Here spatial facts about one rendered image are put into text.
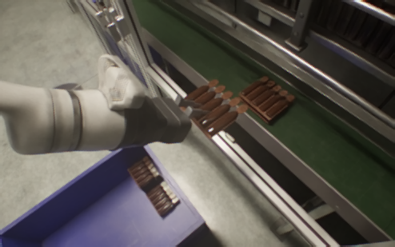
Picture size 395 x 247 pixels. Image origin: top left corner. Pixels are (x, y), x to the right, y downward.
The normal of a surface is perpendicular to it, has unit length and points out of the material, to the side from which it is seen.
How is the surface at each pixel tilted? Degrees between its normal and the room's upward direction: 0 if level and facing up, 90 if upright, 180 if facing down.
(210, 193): 0
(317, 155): 2
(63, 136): 79
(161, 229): 0
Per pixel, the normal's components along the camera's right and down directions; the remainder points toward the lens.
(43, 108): 0.70, -0.35
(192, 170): -0.09, -0.53
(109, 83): -0.68, 0.08
